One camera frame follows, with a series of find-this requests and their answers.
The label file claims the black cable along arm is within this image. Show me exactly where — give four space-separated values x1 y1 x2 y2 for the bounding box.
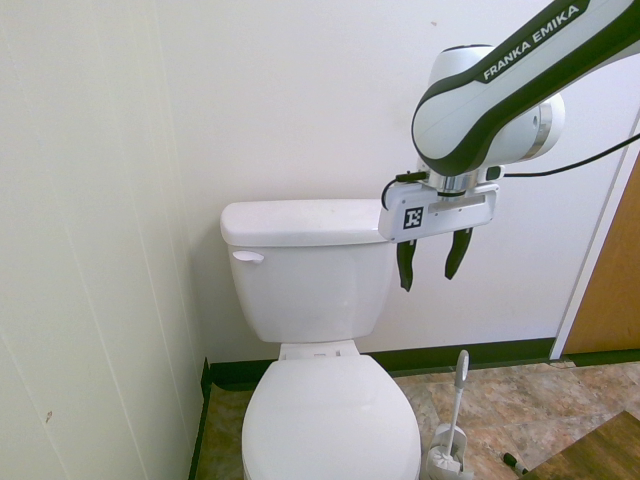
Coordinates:
501 132 640 179

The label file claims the white toilet seat lid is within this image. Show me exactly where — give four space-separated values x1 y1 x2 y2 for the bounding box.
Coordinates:
240 355 422 480

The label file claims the white door frame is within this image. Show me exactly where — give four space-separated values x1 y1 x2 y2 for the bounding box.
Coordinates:
548 89 640 362

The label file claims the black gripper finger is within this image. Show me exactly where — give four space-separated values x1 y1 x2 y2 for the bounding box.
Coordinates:
443 226 474 282
395 238 419 292

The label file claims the small black tool on floor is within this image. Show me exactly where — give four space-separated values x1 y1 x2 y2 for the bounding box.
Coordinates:
500 451 529 476

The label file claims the black long wall baseboard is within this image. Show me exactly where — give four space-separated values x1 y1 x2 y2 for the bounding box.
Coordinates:
208 337 556 396

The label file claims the white toilet brush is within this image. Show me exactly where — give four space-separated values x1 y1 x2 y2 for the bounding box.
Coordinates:
446 349 472 464

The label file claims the white toilet tank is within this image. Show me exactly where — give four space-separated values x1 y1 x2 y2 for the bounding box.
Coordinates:
230 238 397 344

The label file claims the white toilet brush holder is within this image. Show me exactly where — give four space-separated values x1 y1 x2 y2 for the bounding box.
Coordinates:
424 423 477 480

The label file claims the white gripper body with marker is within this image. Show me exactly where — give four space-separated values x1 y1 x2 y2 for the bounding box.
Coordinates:
377 181 501 245

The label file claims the black short wall baseboard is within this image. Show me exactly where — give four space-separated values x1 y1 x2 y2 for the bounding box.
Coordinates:
188 356 214 480

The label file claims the brown wooden door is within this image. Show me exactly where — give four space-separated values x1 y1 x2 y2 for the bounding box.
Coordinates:
564 147 640 357

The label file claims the white toilet tank lid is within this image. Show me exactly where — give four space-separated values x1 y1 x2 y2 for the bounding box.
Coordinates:
219 198 391 248

